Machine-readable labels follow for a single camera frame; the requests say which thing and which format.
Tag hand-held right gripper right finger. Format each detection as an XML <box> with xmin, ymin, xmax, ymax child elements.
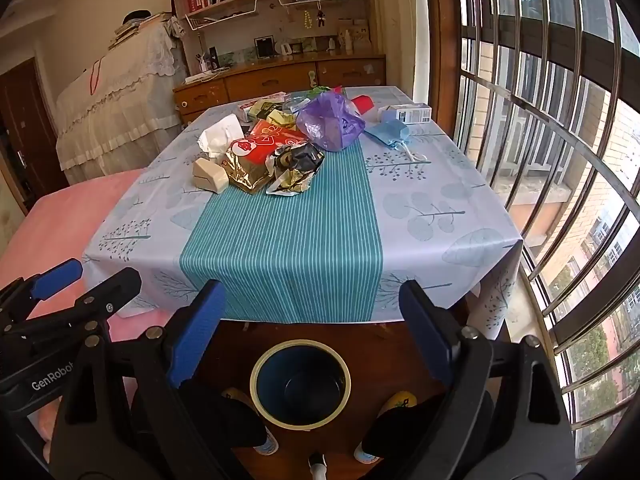
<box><xmin>398</xmin><ymin>280</ymin><xmax>577</xmax><ymax>480</ymax></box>

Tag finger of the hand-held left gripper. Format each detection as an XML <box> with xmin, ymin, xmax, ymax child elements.
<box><xmin>0</xmin><ymin>267</ymin><xmax>143</xmax><ymax>358</ymax></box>
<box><xmin>0</xmin><ymin>259</ymin><xmax>84</xmax><ymax>331</ymax></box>

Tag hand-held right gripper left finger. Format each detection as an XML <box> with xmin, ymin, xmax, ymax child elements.
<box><xmin>50</xmin><ymin>280</ymin><xmax>266</xmax><ymax>480</ymax></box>

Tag blue bin with cream rim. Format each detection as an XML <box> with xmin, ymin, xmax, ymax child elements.
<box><xmin>250</xmin><ymin>340</ymin><xmax>352</xmax><ymax>431</ymax></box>

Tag gold foil wrapper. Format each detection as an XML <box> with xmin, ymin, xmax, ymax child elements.
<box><xmin>221</xmin><ymin>138</ymin><xmax>275</xmax><ymax>195</ymax></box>

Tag white tissue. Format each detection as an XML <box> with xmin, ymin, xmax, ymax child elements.
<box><xmin>196</xmin><ymin>114</ymin><xmax>245</xmax><ymax>161</ymax></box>

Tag black gold wrapper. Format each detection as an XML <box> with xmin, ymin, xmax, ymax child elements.
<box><xmin>265</xmin><ymin>142</ymin><xmax>326</xmax><ymax>196</ymax></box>

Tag blue face mask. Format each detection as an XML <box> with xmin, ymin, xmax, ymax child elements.
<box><xmin>364</xmin><ymin>119</ymin><xmax>432</xmax><ymax>165</ymax></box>

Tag red white printed packet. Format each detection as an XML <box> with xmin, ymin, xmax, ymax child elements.
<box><xmin>246</xmin><ymin>119</ymin><xmax>308</xmax><ymax>165</ymax></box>

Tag white blue carton box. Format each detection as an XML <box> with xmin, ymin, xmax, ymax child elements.
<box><xmin>377</xmin><ymin>103</ymin><xmax>433</xmax><ymax>125</ymax></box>

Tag clear plastic wrapper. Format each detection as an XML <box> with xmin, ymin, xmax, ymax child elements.
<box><xmin>280</xmin><ymin>92</ymin><xmax>312</xmax><ymax>114</ymax></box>

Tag green wrapper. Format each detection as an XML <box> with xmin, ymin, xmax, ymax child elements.
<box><xmin>305</xmin><ymin>86</ymin><xmax>346</xmax><ymax>102</ymax></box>

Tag pink blanket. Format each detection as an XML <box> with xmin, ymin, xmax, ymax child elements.
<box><xmin>0</xmin><ymin>169</ymin><xmax>172</xmax><ymax>456</ymax></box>

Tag person's right shoe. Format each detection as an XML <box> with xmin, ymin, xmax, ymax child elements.
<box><xmin>353</xmin><ymin>391</ymin><xmax>419</xmax><ymax>465</ymax></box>

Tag person's shoe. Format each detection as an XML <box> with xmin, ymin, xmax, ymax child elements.
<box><xmin>353</xmin><ymin>391</ymin><xmax>419</xmax><ymax>465</ymax></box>
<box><xmin>222</xmin><ymin>387</ymin><xmax>280</xmax><ymax>456</ymax></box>

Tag person's left leg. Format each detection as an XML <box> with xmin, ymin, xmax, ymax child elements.
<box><xmin>187</xmin><ymin>382</ymin><xmax>267</xmax><ymax>454</ymax></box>

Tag person's leg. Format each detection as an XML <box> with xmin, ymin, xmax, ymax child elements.
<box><xmin>187</xmin><ymin>382</ymin><xmax>267</xmax><ymax>454</ymax></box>
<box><xmin>361</xmin><ymin>391</ymin><xmax>453</xmax><ymax>457</ymax></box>

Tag person's right leg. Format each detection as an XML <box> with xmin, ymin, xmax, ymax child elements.
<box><xmin>361</xmin><ymin>391</ymin><xmax>453</xmax><ymax>457</ymax></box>

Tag person's left shoe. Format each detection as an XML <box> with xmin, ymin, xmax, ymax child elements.
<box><xmin>222</xmin><ymin>387</ymin><xmax>280</xmax><ymax>456</ymax></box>

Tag teal striped leaf print tablecloth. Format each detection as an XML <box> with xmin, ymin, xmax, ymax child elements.
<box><xmin>82</xmin><ymin>86</ymin><xmax>524</xmax><ymax>341</ymax></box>

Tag brown wooden door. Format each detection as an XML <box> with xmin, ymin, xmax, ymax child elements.
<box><xmin>0</xmin><ymin>57</ymin><xmax>69</xmax><ymax>217</ymax></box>

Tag small beige box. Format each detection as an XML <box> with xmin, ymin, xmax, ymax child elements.
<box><xmin>193</xmin><ymin>157</ymin><xmax>230</xmax><ymax>194</ymax></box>

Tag piano under lace cover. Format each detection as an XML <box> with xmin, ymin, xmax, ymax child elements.
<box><xmin>53</xmin><ymin>12</ymin><xmax>189</xmax><ymax>186</ymax></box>

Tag yellow foil wrapper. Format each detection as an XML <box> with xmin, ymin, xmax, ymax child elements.
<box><xmin>266</xmin><ymin>110</ymin><xmax>299</xmax><ymax>129</ymax></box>

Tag olive green foil packet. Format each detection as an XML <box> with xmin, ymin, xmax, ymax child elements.
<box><xmin>248</xmin><ymin>99</ymin><xmax>282</xmax><ymax>123</ymax></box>

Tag purple plastic bag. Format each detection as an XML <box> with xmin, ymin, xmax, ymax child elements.
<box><xmin>296</xmin><ymin>91</ymin><xmax>367</xmax><ymax>153</ymax></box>

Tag stack of books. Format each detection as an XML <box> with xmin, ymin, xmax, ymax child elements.
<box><xmin>107</xmin><ymin>15</ymin><xmax>162</xmax><ymax>51</ymax></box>

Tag wooden sideboard with drawers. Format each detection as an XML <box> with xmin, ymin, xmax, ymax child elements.
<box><xmin>173</xmin><ymin>54</ymin><xmax>387</xmax><ymax>126</ymax></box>

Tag metal window security bars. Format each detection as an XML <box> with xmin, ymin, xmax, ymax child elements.
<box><xmin>452</xmin><ymin>0</ymin><xmax>640</xmax><ymax>467</ymax></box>

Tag wooden bookshelf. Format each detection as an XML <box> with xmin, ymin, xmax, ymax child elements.
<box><xmin>169</xmin><ymin>0</ymin><xmax>381</xmax><ymax>68</ymax></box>

